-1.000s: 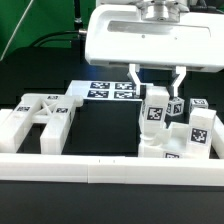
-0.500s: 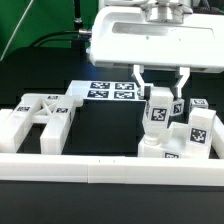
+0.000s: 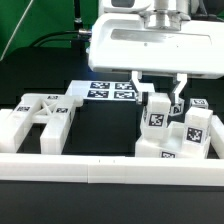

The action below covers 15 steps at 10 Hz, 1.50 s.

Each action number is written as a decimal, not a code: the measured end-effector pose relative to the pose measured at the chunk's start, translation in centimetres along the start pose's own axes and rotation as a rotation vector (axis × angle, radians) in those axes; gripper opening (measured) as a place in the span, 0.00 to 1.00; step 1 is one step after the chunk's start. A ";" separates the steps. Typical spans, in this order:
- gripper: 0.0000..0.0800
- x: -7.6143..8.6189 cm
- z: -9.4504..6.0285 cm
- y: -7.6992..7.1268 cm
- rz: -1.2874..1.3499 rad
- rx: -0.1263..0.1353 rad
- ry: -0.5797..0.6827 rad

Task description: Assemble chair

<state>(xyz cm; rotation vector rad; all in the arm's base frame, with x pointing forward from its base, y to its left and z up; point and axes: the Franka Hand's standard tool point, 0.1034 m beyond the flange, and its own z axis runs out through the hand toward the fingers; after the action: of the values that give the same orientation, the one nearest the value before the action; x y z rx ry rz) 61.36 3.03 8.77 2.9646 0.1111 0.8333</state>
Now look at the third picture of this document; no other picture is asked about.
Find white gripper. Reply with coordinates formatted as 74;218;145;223
89;13;224;105

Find white chair seat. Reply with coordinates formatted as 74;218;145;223
135;122;211;159

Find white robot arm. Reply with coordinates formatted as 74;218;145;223
88;0;224;103

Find white tagged cube left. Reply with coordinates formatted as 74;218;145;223
169;98;184;116

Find white tagged cube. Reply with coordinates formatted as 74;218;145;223
169;98;184;116
190;98;209;109

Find white tagged cube right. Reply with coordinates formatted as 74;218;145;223
190;98;209;109

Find white marker sheet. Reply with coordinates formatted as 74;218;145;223
66;80;137;101

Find black pole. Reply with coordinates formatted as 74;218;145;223
73;0;82;31

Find thin white rod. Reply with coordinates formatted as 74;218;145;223
0;0;35;61

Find white U-shaped obstacle fence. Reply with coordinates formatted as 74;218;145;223
0;108;224;187

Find white chair back frame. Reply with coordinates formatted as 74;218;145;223
0;93;83;156

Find black cables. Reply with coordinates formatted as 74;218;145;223
29;29;93;48

